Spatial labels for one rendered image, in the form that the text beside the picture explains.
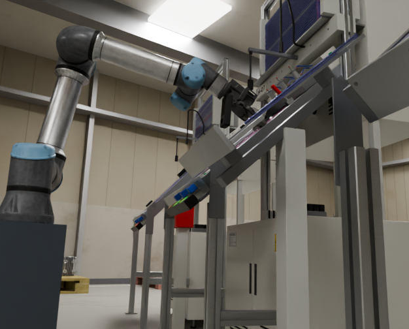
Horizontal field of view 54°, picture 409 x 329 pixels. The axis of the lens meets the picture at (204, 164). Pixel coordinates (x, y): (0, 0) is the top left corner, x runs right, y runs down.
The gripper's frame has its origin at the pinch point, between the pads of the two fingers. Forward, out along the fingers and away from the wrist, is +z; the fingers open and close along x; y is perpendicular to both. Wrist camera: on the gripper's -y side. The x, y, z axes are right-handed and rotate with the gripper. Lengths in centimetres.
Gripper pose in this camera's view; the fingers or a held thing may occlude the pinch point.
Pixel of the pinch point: (262, 126)
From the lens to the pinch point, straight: 151.6
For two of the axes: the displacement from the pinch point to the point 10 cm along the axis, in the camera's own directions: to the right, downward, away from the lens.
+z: 8.0, 5.9, 1.1
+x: -2.7, 2.0, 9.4
